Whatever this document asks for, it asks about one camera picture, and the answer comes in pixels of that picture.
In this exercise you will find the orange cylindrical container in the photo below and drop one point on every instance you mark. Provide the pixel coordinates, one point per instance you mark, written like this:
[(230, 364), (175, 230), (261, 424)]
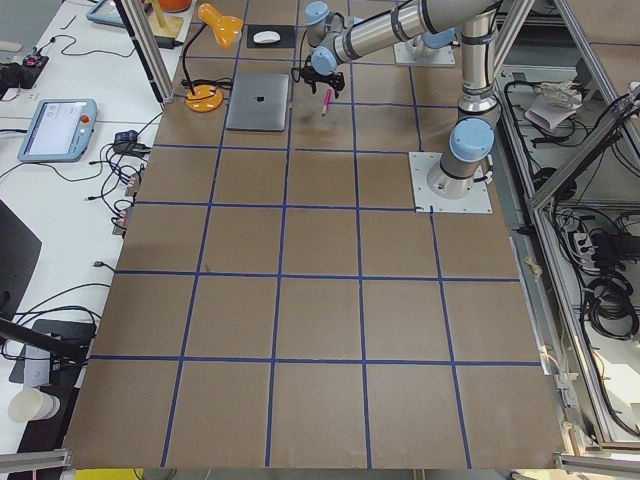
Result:
[(175, 6)]

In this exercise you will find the black power adapter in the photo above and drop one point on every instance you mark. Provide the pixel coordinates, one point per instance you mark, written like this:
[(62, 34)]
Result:
[(169, 43)]

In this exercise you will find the wooden stand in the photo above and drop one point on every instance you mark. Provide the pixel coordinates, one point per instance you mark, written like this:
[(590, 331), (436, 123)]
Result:
[(162, 24)]

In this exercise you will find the black mousepad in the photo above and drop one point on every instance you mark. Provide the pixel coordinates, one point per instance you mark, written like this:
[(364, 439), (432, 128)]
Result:
[(287, 33)]

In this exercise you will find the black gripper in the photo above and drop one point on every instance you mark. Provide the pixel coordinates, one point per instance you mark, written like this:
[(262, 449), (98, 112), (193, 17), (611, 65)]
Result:
[(325, 78)]

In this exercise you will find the orange desk lamp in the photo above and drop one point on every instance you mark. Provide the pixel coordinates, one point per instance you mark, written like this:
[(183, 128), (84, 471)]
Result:
[(216, 35)]

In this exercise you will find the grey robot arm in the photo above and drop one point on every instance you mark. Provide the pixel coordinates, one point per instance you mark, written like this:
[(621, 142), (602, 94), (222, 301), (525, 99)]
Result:
[(420, 28), (435, 41)]

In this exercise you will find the grey closed laptop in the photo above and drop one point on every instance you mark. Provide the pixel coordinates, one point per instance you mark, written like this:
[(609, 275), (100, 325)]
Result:
[(258, 102)]

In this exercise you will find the white paper cup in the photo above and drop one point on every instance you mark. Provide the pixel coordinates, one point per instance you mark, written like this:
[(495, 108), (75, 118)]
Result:
[(31, 404)]

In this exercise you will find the white computer mouse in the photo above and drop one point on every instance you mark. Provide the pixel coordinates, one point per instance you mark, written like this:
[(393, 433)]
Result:
[(266, 37)]

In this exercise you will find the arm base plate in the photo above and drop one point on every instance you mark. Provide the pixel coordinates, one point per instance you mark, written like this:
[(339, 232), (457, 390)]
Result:
[(435, 192), (405, 55)]

